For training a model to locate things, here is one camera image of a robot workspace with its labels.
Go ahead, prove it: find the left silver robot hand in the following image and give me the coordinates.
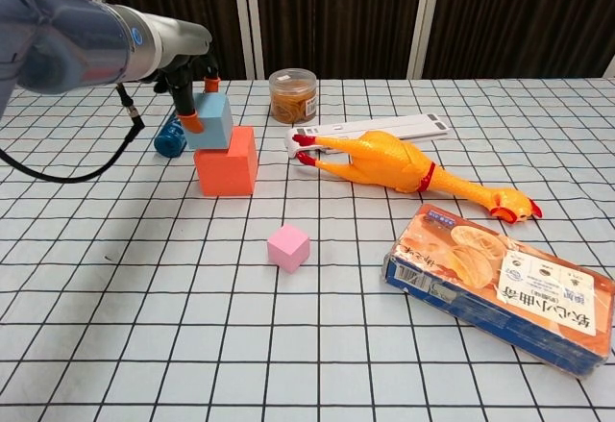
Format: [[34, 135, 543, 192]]
[[152, 13, 222, 135]]

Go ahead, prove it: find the small pink foam cube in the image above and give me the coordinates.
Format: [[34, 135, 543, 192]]
[[266, 223, 311, 274]]

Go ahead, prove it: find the clear jar of rubber bands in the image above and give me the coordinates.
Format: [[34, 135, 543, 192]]
[[268, 68, 320, 124]]

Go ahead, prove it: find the yellow rubber chicken toy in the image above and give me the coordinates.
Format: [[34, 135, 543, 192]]
[[291, 130, 543, 225]]

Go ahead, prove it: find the large orange foam cube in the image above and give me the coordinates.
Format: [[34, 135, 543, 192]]
[[193, 125, 260, 198]]

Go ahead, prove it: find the orange biscuit box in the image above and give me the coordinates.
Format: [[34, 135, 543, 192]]
[[381, 203, 615, 379]]

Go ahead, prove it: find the medium blue foam cube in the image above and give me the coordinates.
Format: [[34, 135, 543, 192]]
[[184, 92, 234, 151]]

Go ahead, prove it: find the checkered white tablecloth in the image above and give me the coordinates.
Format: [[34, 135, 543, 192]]
[[0, 77, 615, 422]]

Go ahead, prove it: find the dark blue spray bottle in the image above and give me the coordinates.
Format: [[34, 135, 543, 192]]
[[154, 113, 186, 159]]

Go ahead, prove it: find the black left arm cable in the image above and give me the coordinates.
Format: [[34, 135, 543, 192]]
[[0, 83, 146, 183]]

